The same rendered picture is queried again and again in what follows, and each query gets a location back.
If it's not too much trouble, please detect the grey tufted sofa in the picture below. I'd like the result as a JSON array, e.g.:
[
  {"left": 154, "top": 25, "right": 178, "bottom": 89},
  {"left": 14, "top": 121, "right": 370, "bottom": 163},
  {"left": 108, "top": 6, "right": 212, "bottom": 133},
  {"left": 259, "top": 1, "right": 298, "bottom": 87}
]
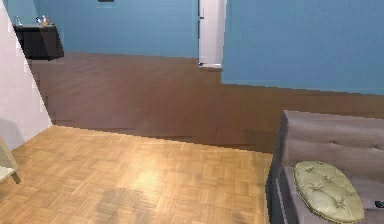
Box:
[{"left": 265, "top": 109, "right": 384, "bottom": 224}]

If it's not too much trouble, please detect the white room door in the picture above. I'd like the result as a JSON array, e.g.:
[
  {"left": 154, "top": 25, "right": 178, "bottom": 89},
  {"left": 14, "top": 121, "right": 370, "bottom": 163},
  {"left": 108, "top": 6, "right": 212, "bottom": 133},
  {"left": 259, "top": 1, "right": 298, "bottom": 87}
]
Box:
[{"left": 198, "top": 0, "right": 228, "bottom": 69}]

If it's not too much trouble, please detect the round green tufted cushion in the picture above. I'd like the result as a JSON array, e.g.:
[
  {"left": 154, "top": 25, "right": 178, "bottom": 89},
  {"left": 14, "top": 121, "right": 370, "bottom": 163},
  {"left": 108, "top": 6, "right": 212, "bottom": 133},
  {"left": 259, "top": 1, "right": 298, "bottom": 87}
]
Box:
[{"left": 293, "top": 160, "right": 365, "bottom": 224}]

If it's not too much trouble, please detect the black cabinet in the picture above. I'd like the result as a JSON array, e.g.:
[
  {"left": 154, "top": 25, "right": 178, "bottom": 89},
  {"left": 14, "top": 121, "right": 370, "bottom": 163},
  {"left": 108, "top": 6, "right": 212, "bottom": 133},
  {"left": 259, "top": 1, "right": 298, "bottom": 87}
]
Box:
[{"left": 13, "top": 24, "right": 65, "bottom": 62}]

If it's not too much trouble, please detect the small colourful tabletop item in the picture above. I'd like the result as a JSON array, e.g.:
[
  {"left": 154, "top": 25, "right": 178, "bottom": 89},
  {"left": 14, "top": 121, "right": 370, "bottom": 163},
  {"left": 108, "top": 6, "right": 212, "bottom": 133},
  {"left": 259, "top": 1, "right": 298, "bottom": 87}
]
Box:
[{"left": 35, "top": 14, "right": 54, "bottom": 27}]

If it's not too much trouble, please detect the pale wooden chair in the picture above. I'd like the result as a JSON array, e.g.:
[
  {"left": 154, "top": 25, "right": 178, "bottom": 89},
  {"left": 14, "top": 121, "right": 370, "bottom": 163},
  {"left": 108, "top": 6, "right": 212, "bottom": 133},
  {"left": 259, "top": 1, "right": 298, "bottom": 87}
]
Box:
[{"left": 0, "top": 136, "right": 22, "bottom": 185}]

